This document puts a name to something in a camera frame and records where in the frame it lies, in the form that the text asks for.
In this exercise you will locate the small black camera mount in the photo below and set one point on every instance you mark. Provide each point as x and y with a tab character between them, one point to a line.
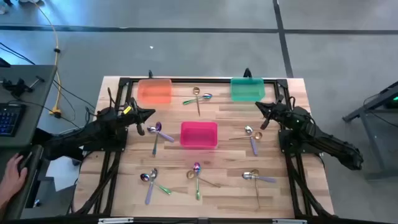
150	74
247	73

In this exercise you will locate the dark metal stand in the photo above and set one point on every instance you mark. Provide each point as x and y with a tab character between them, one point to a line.
388	93

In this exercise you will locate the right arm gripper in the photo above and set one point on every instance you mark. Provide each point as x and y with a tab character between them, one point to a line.
281	112

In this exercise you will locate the person's hand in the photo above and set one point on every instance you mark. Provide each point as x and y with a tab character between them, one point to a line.
12	180

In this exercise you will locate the silver metal bracket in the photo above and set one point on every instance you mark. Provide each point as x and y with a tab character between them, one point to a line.
289	221
115	220

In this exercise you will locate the black clamp mount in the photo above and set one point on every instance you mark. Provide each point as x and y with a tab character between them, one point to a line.
17	87

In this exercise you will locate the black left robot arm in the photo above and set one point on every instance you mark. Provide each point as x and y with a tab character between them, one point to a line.
93	130

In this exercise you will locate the black aluminium table frame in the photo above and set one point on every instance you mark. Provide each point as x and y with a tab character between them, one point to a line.
202	80

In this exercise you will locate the gold spoon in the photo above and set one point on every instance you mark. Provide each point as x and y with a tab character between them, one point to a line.
258	135
257	193
190	174
196	91

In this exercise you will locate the pink translucent plastic bin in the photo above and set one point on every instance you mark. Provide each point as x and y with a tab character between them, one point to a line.
199	135

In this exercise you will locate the orange translucent plastic bin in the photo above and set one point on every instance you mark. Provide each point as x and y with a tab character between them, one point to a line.
154	91

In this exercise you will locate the green translucent plastic bin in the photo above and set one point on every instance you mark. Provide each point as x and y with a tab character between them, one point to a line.
247	90

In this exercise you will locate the iridescent rainbow spoon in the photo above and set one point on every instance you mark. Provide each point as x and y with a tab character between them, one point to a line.
158	126
144	177
207	96
196	167

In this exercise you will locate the yellow block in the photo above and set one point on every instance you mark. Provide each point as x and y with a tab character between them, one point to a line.
127	109

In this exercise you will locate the grey office desk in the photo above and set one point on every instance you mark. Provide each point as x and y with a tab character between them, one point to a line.
31	93

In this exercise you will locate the black computer mouse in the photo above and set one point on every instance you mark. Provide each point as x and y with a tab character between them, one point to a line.
25	159

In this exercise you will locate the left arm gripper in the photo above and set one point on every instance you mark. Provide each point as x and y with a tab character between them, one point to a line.
132	115

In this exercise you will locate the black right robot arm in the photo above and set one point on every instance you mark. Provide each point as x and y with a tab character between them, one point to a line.
326	140

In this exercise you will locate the black backlit keyboard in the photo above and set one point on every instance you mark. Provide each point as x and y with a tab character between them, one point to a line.
9	119

